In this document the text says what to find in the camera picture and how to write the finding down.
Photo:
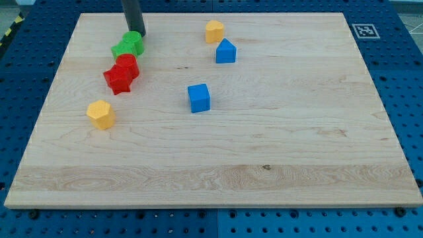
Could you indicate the yellow heart block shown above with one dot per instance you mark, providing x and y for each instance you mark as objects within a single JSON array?
[{"x": 214, "y": 31}]

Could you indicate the white fiducial marker tag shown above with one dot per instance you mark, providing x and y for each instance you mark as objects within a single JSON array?
[{"x": 365, "y": 31}]

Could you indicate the green star block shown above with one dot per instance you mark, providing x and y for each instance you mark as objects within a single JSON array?
[{"x": 123, "y": 48}]

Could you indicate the dark grey cylindrical pointer rod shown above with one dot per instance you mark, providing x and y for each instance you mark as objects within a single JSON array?
[{"x": 133, "y": 15}]

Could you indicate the blue cube block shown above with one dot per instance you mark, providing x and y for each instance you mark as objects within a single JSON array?
[{"x": 199, "y": 98}]

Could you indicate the yellow hexagon block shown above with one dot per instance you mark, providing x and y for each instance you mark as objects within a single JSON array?
[{"x": 101, "y": 114}]

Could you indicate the black bolt front right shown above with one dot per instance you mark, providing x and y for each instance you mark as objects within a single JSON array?
[{"x": 400, "y": 212}]

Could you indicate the blue pentagon house block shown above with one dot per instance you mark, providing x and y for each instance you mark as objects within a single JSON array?
[{"x": 226, "y": 52}]

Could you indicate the light wooden board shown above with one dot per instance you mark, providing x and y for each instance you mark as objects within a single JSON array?
[{"x": 295, "y": 122}]

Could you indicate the red star block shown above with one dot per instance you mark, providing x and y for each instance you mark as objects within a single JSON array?
[{"x": 118, "y": 79}]

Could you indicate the black bolt front left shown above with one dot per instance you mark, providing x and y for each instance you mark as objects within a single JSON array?
[{"x": 33, "y": 214}]

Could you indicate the red cylinder block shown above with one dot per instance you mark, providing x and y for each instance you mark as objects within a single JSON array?
[{"x": 128, "y": 61}]

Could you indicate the black bolt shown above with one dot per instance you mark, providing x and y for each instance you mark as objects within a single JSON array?
[
  {"x": 33, "y": 214},
  {"x": 400, "y": 212}
]

